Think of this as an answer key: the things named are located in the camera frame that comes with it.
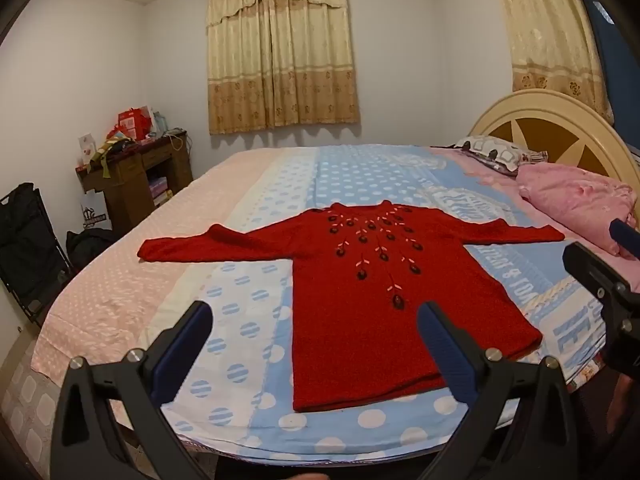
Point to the cream wooden headboard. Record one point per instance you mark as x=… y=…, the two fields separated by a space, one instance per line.
x=560 y=130

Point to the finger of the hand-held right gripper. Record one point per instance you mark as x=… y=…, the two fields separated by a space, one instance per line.
x=625 y=237
x=590 y=267

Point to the white paper bag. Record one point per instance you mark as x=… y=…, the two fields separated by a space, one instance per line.
x=94 y=215

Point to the patterned white pillow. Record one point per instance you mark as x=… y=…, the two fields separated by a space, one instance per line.
x=495 y=152

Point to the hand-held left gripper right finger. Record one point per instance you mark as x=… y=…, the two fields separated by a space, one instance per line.
x=445 y=355

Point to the white greeting card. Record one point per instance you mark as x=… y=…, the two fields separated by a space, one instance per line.
x=86 y=150

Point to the beige patterned window curtain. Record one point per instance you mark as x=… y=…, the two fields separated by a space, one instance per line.
x=545 y=35
x=280 y=60

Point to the pink dotted bed sheet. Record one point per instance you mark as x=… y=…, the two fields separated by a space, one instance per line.
x=125 y=285

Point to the black folding chair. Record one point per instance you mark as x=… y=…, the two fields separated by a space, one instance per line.
x=27 y=245

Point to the red knitted sweater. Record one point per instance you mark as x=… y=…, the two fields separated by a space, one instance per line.
x=350 y=335

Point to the green cloth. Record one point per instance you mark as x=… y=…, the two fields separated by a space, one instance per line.
x=107 y=152

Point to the black backpack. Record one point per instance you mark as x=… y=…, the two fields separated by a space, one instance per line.
x=90 y=250

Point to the bed with polka-dot sheet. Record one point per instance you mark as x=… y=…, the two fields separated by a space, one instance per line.
x=260 y=340

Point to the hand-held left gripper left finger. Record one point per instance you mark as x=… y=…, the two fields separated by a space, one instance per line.
x=186 y=350

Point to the stack of books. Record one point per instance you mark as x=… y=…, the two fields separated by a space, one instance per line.
x=160 y=191

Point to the dark blue panel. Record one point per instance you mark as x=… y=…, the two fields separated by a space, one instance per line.
x=617 y=60

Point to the brown wooden desk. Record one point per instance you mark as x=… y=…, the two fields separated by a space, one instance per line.
x=127 y=180

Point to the pink blanket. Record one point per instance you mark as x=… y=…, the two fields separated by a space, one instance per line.
x=575 y=200

